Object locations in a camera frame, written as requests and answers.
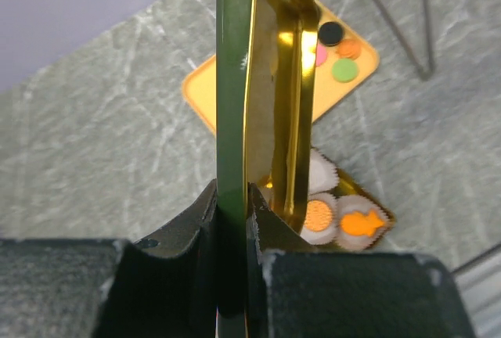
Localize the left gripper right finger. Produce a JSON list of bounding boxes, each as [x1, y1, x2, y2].
[[247, 186, 474, 337]]

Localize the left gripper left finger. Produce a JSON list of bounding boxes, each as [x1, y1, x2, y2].
[[1, 183, 216, 337]]

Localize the gold tin lid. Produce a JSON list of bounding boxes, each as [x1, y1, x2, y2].
[[214, 0, 320, 338]]

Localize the round biscuit cookie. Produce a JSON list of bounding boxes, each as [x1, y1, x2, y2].
[[305, 200, 334, 232]]

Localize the orange fish cookie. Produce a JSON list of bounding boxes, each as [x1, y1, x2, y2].
[[340, 209, 386, 237]]

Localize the metal tongs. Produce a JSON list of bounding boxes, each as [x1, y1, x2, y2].
[[359, 0, 436, 81]]

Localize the black sandwich cookie lower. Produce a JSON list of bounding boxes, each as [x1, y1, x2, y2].
[[318, 21, 344, 47]]

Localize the white paper cup centre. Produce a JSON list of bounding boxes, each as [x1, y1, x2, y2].
[[300, 192, 337, 245]]

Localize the swirl butter cookie right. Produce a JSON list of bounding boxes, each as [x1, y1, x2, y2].
[[337, 38, 362, 59]]

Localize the pink sandwich cookie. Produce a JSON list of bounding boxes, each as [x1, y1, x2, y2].
[[315, 43, 328, 67]]

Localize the green christmas cookie tin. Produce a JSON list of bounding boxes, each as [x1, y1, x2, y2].
[[258, 165, 397, 253]]

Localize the yellow plastic tray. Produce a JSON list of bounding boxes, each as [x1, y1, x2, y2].
[[182, 2, 380, 132]]

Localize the green sandwich cookie right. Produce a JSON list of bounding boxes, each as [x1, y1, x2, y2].
[[331, 58, 359, 83]]

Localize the white paper cup right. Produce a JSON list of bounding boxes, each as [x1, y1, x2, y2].
[[336, 195, 391, 251]]

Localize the white paper cup back-right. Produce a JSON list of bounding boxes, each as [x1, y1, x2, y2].
[[308, 148, 340, 194]]

